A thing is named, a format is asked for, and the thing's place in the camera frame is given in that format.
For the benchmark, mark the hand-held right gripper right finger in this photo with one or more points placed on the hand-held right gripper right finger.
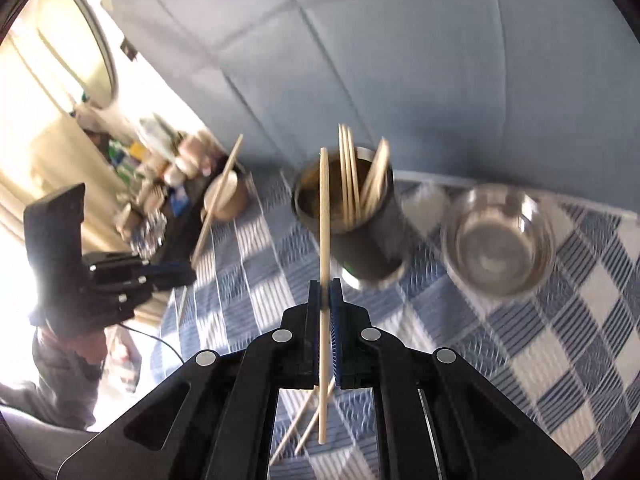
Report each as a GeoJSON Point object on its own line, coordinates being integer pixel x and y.
{"type": "Point", "coordinates": [338, 340]}

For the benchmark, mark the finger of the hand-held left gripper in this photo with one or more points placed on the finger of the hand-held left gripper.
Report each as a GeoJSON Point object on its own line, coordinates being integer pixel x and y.
{"type": "Point", "coordinates": [167, 270]}
{"type": "Point", "coordinates": [165, 285]}

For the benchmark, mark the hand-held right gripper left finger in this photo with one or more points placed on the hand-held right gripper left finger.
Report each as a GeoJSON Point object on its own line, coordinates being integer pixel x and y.
{"type": "Point", "coordinates": [314, 330]}

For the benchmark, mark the black cup with steel base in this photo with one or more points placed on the black cup with steel base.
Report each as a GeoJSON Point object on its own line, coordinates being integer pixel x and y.
{"type": "Point", "coordinates": [370, 250]}

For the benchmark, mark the person's left forearm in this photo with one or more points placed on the person's left forearm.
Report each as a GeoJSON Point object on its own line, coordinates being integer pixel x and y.
{"type": "Point", "coordinates": [55, 380]}

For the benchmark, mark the person's left hand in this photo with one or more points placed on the person's left hand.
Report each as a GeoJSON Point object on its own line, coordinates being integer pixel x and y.
{"type": "Point", "coordinates": [92, 349]}

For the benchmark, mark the clear glassware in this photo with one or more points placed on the clear glassware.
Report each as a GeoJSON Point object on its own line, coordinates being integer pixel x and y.
{"type": "Point", "coordinates": [149, 232]}

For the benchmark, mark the beige ceramic cup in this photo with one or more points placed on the beige ceramic cup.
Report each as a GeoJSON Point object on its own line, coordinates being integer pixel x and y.
{"type": "Point", "coordinates": [237, 205]}

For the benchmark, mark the group of bottles and jars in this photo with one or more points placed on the group of bottles and jars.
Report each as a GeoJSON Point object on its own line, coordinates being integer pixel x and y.
{"type": "Point", "coordinates": [150, 155]}

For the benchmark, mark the stainless steel bowl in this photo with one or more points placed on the stainless steel bowl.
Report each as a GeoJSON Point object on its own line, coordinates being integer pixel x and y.
{"type": "Point", "coordinates": [500, 250]}

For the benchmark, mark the blue white patterned tablecloth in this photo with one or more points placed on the blue white patterned tablecloth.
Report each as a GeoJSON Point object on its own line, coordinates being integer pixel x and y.
{"type": "Point", "coordinates": [550, 360]}

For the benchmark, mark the oval white framed mirror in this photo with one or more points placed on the oval white framed mirror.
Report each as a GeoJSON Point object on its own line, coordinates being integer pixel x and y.
{"type": "Point", "coordinates": [80, 45]}

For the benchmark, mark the small black wall fitting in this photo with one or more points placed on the small black wall fitting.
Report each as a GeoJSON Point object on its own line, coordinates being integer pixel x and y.
{"type": "Point", "coordinates": [129, 51]}

